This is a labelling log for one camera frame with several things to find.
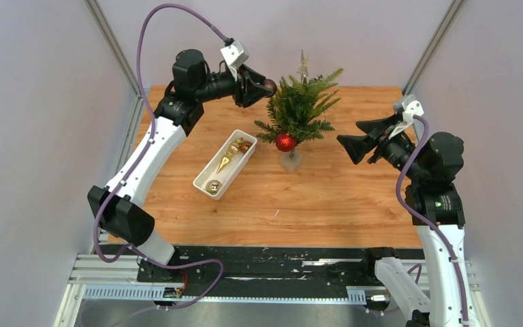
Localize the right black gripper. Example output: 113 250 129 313
336 114 426 182

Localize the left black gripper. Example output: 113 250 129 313
194 63 272 108

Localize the dark brown ball ornament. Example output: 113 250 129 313
263 79 277 96

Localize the small green christmas tree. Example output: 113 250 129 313
254 68 343 173

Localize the silver star ornament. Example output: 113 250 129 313
297 50 308 84

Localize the red glitter ball ornament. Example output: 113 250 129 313
275 132 297 153

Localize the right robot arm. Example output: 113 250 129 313
337 116 481 326

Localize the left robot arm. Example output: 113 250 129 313
87 46 277 282

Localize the bronze ball ornament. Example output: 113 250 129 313
240 141 252 153

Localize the gold finial ornament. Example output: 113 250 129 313
217 138 243 174

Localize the white ornament tray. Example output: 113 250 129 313
193 129 257 200

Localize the gold ball ornament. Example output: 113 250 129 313
204 179 223 196

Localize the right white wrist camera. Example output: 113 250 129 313
389 94 424 139

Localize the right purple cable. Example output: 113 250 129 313
394 114 470 327

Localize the purple cable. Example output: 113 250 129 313
394 114 470 327
91 3 236 312

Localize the right aluminium frame post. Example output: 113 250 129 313
402 0 466 95

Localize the aluminium frame post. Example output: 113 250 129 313
402 0 466 95
84 0 141 98

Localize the white slotted cable duct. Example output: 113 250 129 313
82 285 367 305

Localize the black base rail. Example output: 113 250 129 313
137 245 400 298

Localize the left aluminium frame post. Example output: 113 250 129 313
84 0 141 98

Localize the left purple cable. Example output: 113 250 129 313
91 3 236 312

